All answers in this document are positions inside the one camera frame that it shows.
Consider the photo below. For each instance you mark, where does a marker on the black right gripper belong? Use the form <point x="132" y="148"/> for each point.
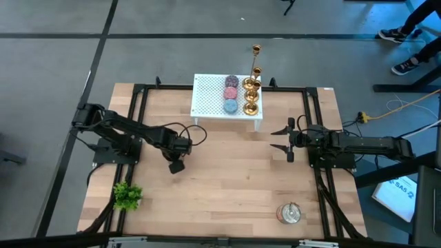
<point x="298" y="139"/>

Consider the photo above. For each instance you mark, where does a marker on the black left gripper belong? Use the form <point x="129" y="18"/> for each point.
<point x="177" y="148"/>

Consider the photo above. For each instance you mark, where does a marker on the short gold candlestick holder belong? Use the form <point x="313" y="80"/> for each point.
<point x="251" y="109"/>

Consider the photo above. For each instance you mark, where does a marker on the blue round candle tin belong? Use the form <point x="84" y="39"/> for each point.
<point x="230" y="106"/>

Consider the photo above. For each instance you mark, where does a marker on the pink round candle tin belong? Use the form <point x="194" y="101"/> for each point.
<point x="230" y="93"/>

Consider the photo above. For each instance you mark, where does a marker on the medium gold candlestick holder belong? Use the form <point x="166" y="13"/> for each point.
<point x="257" y="71"/>

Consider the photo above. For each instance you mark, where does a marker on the purple round candle tin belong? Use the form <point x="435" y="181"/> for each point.
<point x="232" y="81"/>

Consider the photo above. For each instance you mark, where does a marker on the tall gold candlestick holder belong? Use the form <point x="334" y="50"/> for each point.
<point x="257" y="50"/>

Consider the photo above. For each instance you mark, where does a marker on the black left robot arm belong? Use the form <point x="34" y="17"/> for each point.
<point x="120" y="124"/>

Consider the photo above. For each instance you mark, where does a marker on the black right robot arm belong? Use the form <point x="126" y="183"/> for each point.
<point x="365" y="143"/>

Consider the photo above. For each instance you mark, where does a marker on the white perforated metal shelf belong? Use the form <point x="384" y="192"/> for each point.
<point x="210" y="98"/>

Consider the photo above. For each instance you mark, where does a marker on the green artificial plant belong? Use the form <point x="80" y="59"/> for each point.
<point x="127" y="196"/>

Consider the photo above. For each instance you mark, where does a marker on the silver tin can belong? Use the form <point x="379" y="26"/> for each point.
<point x="288" y="213"/>

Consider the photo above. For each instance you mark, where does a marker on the dark diagonal table beam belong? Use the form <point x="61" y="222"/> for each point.
<point x="389" y="172"/>

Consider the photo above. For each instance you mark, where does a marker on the black desk leg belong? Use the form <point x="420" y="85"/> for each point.
<point x="396" y="88"/>

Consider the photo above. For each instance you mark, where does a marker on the white printed box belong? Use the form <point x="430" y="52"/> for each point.
<point x="396" y="198"/>

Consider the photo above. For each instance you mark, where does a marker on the black tripod leg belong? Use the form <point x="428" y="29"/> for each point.
<point x="289" y="6"/>

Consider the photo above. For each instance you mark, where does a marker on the black cabinet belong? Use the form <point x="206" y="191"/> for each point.
<point x="429" y="206"/>

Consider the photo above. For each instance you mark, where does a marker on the dark chair base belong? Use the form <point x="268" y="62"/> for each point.
<point x="10" y="158"/>

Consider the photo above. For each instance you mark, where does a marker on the black aluminium table frame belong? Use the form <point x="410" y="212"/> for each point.
<point x="299" y="89"/>

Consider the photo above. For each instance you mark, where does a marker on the black frame clamp knob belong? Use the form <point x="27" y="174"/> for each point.
<point x="158" y="82"/>
<point x="273" y="82"/>

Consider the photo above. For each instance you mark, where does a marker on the silver frame bracket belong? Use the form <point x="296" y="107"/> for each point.
<point x="127" y="242"/>
<point x="317" y="244"/>

